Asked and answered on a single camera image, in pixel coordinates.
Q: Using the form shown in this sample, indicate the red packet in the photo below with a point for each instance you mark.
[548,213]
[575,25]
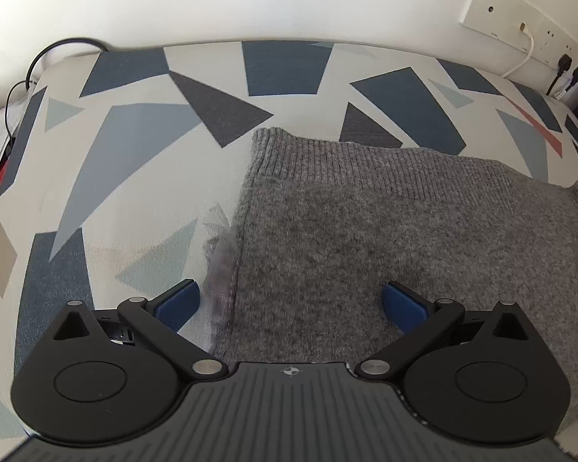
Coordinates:
[2,166]

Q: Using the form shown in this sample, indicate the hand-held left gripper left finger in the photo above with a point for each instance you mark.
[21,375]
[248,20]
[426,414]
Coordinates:
[178,301]

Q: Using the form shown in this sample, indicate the white wall socket panel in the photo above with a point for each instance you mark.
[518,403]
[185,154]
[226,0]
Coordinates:
[501,14]

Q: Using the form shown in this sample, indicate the grey knit sweater with tulle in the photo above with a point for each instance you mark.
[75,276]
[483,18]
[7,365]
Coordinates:
[366,216]

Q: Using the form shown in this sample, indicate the geometric patterned bed sheet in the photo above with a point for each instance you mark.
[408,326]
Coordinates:
[139,154]

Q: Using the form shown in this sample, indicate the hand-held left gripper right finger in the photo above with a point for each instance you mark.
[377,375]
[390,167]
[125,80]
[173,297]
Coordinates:
[404,305]

